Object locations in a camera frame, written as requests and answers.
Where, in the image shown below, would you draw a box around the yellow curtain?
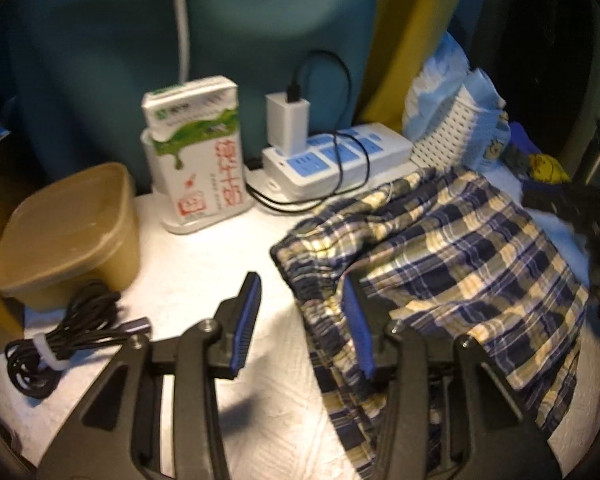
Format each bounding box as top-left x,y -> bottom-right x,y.
357,0 -> 492,127

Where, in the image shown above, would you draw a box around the coiled black cable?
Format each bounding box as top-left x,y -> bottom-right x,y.
4,280 -> 154,401

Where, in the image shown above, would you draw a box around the brown lidded food container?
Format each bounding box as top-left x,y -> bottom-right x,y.
0,162 -> 141,312

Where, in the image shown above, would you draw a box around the milk carton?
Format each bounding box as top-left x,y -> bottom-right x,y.
140,75 -> 255,222

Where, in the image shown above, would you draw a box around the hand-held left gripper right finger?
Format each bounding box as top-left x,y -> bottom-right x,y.
342,275 -> 564,480

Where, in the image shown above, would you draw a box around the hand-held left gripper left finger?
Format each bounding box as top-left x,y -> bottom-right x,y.
36,271 -> 264,480

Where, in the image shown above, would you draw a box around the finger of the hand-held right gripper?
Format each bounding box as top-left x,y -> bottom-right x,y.
522,181 -> 600,242

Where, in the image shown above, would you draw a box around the white charger plug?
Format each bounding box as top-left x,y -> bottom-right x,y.
265,91 -> 311,154

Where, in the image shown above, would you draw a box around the white desk lamp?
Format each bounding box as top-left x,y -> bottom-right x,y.
140,0 -> 257,235

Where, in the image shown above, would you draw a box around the purple cloth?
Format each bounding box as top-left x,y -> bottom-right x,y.
509,121 -> 542,155

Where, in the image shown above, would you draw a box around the black charger cable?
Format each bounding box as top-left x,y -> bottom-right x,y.
244,50 -> 372,212

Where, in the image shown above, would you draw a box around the grey curtain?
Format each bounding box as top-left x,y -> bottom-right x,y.
0,0 -> 382,197

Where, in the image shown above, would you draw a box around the white power strip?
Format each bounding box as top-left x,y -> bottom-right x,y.
259,122 -> 415,201

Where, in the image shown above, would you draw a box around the yellow cloth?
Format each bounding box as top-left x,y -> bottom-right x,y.
526,153 -> 572,184

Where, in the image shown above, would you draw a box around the white perforated basket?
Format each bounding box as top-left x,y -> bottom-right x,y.
412,85 -> 509,169

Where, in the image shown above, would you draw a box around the plaid pants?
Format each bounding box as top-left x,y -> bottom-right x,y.
270,165 -> 600,480

